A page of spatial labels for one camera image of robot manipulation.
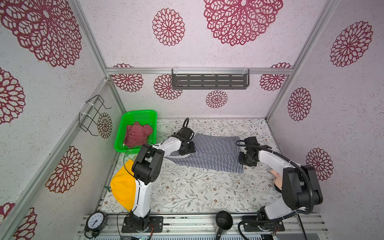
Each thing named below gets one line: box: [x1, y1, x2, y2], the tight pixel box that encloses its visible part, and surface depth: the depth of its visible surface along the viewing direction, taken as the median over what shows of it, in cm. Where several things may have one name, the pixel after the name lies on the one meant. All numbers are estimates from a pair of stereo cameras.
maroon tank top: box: [124, 121, 153, 147], surface depth 106 cm
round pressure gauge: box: [83, 209, 109, 239], surface depth 74 cm
